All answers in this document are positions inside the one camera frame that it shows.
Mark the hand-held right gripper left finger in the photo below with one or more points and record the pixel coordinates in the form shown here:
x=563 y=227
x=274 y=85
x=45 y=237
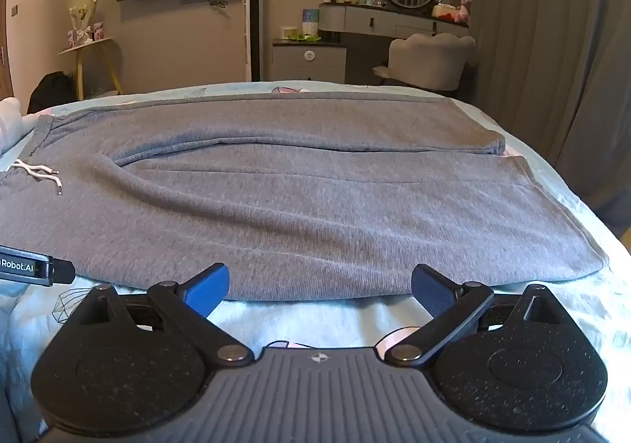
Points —
x=211 y=289

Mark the side table with yellow legs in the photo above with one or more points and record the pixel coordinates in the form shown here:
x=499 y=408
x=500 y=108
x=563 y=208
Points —
x=86 y=42

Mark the pink plush toy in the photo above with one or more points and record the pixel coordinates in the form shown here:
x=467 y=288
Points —
x=463 y=9

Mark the wrapped flower bouquet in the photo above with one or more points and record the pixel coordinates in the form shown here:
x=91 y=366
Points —
x=84 y=11

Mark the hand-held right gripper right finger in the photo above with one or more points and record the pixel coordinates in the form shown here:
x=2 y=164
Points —
x=430 y=291

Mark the colourful small box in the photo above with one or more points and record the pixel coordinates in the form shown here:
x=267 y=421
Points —
x=310 y=21

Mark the brown wooden wardrobe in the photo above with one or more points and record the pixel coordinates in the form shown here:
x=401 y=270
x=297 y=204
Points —
x=4 y=58

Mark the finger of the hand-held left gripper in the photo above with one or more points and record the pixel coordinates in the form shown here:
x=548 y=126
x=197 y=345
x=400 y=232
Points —
x=63 y=272

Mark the black backpack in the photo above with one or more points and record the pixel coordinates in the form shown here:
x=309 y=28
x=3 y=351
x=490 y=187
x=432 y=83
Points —
x=49 y=90

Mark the green item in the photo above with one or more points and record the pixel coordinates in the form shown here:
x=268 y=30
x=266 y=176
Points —
x=303 y=36

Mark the grey curtain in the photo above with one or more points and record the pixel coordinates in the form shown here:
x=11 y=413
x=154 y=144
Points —
x=542 y=53

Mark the white pillow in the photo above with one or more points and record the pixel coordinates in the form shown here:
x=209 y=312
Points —
x=9 y=125

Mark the white shell-back chair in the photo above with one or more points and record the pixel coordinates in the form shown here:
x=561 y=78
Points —
x=429 y=58

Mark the white tower fan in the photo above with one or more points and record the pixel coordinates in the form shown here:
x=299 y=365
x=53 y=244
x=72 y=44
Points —
x=252 y=24

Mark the pink small box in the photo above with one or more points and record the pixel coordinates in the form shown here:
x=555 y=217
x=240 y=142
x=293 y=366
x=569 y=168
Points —
x=98 y=30
x=72 y=36

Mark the grey vanity table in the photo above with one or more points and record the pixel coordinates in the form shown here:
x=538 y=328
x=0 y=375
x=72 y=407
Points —
x=365 y=19

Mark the grey pants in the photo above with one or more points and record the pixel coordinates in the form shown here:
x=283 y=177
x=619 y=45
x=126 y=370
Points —
x=296 y=206

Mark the grey drawer nightstand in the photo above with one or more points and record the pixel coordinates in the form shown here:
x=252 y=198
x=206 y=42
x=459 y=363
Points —
x=308 y=61

